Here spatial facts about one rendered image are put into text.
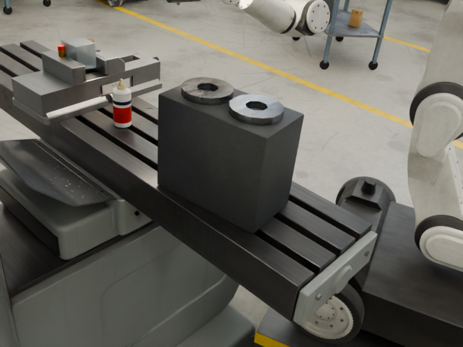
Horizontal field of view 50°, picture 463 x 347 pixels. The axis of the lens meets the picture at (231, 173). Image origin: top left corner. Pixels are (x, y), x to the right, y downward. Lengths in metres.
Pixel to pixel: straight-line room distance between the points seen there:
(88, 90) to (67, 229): 0.35
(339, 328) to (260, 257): 0.61
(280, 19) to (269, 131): 0.50
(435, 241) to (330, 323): 0.34
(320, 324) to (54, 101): 0.87
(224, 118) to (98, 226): 0.42
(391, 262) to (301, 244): 0.63
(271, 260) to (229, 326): 0.87
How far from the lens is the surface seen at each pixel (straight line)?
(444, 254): 1.37
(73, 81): 1.17
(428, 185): 1.32
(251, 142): 0.75
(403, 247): 1.51
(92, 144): 1.08
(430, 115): 1.19
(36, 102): 1.17
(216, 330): 1.64
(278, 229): 0.86
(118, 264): 1.16
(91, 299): 1.18
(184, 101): 0.82
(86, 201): 1.00
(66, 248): 1.06
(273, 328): 1.40
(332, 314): 1.34
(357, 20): 4.60
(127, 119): 1.13
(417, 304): 1.35
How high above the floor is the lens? 1.46
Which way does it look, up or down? 33 degrees down
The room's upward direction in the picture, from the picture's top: 6 degrees clockwise
